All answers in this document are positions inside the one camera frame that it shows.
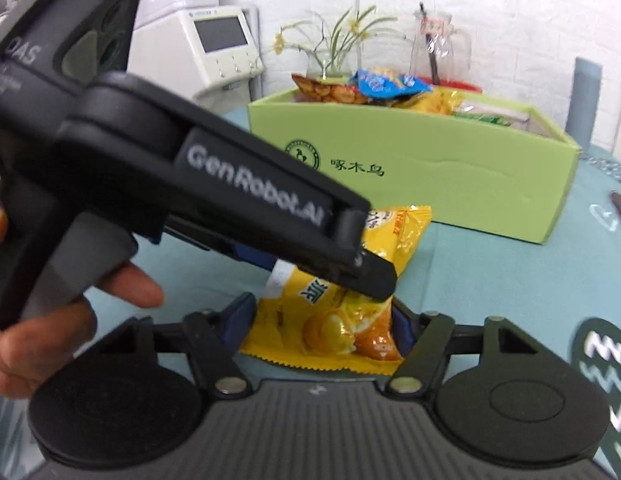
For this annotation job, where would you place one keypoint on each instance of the white machine with screen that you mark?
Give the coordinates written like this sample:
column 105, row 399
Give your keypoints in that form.
column 207, row 56

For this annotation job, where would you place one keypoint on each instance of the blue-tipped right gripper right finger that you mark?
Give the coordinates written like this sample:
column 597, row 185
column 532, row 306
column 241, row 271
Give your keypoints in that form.
column 423, row 340

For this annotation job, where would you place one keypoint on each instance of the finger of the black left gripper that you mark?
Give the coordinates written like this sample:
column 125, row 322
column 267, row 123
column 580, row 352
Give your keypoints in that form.
column 375, row 275

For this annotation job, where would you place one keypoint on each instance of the green cardboard box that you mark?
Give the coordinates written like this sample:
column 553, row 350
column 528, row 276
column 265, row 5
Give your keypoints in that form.
column 473, row 174

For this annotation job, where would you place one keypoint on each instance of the blue snack packet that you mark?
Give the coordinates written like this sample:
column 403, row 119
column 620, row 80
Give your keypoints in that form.
column 388, row 84

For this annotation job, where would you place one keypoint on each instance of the yellow snack bag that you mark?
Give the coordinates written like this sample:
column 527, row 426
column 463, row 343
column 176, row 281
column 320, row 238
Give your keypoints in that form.
column 306, row 322

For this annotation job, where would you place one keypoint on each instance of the orange snack packet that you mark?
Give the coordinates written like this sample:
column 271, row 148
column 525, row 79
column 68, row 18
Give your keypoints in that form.
column 315, row 90

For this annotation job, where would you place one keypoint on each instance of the person's left hand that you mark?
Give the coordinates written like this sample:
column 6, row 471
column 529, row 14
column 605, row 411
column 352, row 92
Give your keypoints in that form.
column 32, row 351

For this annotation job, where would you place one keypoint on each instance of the clear glass pitcher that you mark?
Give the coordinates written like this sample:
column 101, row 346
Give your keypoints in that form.
column 441, row 51

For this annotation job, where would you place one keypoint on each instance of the yellow flower plant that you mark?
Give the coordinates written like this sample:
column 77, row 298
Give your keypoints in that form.
column 330, row 47

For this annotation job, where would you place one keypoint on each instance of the grey cylindrical bottle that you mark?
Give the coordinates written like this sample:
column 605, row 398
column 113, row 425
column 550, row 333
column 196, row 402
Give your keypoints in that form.
column 584, row 100

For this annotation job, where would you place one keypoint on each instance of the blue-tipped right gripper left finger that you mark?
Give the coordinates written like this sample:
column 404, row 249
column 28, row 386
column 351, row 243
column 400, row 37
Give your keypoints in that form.
column 212, row 340

